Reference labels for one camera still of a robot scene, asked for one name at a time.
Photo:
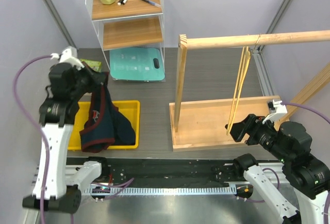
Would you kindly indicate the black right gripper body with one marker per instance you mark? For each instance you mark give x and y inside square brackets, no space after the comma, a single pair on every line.
[262,132]

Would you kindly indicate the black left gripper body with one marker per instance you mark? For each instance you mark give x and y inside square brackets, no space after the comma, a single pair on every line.
[88,80]

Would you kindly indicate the navy maroon tank top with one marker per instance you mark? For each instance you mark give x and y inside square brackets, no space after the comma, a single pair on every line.
[106,125]

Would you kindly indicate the yellow clothes hanger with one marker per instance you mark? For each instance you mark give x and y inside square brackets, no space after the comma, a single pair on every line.
[242,71]

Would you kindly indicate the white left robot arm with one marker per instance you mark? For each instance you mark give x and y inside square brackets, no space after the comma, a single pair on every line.
[52,191]

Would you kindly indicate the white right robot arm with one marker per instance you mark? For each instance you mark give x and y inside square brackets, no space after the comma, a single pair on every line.
[309,176]

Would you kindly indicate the green paperback book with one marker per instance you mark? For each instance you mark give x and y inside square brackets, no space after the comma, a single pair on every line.
[94,65]

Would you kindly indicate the teal cutting board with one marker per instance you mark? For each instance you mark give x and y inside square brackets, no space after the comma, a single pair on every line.
[136,64]

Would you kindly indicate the blue pen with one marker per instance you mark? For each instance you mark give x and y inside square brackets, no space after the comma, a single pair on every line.
[152,3]

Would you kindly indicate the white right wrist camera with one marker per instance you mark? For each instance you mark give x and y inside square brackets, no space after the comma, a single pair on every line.
[277,110]

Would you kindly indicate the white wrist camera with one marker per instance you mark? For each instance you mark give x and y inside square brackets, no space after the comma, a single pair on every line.
[277,110]
[68,55]

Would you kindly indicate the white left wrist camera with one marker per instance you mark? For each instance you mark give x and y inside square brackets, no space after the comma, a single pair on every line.
[68,55]

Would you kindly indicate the white wire shelf unit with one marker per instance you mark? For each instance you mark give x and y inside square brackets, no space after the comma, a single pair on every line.
[135,24]

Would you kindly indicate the white slotted cable duct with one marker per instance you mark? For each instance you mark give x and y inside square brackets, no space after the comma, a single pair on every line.
[133,191]

